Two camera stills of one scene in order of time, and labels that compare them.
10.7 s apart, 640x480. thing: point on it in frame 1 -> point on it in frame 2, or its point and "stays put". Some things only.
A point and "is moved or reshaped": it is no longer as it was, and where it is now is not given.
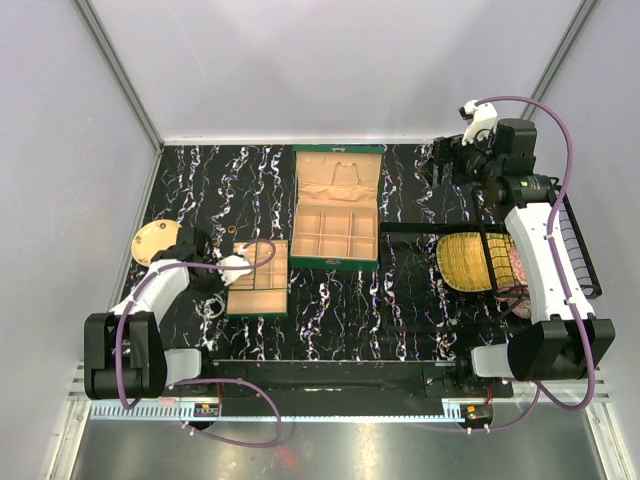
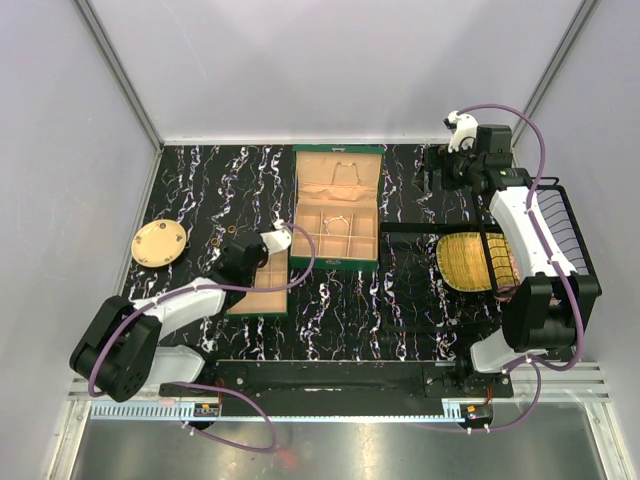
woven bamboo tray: x=462 y=263 stays put
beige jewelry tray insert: x=264 y=290 stays put
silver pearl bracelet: x=203 y=307 is moved or reshaped
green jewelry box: x=335 y=224 stays put
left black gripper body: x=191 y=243 -> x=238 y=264
